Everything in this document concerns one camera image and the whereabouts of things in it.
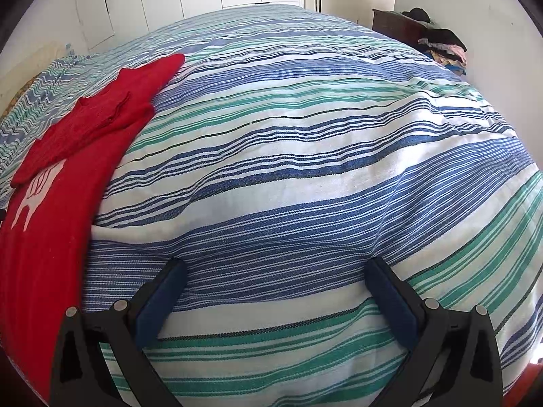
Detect dark wooden nightstand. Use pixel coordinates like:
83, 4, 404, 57
372, 8, 428, 48

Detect blue green striped bedspread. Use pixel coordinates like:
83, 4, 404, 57
1, 5, 542, 406

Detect cream padded headboard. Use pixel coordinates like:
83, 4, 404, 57
1, 42, 72, 114

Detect pile of assorted clothes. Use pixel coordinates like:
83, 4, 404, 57
401, 7, 467, 76

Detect red sweater with white rabbit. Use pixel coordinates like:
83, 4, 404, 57
1, 53, 185, 400

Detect orange floral bed sheet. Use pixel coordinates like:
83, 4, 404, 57
1, 75, 39, 119

